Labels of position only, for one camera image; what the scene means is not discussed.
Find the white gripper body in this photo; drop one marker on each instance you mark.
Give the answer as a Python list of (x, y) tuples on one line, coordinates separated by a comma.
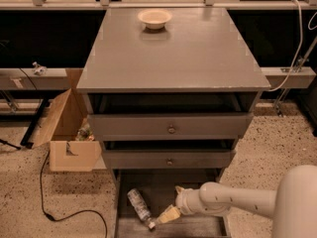
[(185, 200)]

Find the grey bottom drawer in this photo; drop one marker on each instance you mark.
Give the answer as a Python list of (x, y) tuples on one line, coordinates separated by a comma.
[(157, 188)]

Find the small clear object on ledge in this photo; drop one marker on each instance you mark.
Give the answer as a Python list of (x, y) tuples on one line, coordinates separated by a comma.
[(39, 69)]

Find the clear plastic bottle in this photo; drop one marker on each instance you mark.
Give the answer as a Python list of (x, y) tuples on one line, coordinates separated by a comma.
[(141, 208)]

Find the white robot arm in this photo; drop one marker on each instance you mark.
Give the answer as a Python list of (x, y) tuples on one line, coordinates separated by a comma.
[(292, 207)]

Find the items inside cardboard box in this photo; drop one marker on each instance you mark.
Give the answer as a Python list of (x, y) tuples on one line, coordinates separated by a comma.
[(84, 133)]

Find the round middle drawer knob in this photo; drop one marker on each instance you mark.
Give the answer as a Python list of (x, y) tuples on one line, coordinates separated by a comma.
[(169, 162)]

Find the grey middle drawer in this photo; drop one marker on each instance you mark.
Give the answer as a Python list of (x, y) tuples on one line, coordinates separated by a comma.
[(186, 154)]

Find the cardboard box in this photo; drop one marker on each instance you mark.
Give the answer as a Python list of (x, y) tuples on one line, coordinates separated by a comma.
[(67, 114)]

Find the round drawer knob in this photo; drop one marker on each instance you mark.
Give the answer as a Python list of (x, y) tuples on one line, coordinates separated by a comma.
[(171, 129), (169, 162)]

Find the white bowl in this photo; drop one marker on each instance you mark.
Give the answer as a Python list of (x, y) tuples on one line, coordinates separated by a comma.
[(154, 19)]

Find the round top drawer knob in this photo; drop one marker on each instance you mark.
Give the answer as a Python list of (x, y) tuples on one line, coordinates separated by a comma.
[(171, 129)]

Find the grey top drawer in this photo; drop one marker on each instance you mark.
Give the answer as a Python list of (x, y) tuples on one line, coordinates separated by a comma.
[(146, 117)]

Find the grey drawer cabinet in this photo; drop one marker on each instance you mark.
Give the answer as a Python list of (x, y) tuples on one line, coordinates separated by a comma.
[(199, 51)]

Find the grey drawer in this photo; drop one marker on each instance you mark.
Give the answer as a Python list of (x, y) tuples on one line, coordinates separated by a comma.
[(186, 154), (157, 188), (146, 117)]

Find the black metal leg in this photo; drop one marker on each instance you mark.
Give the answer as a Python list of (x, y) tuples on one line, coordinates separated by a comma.
[(25, 142)]

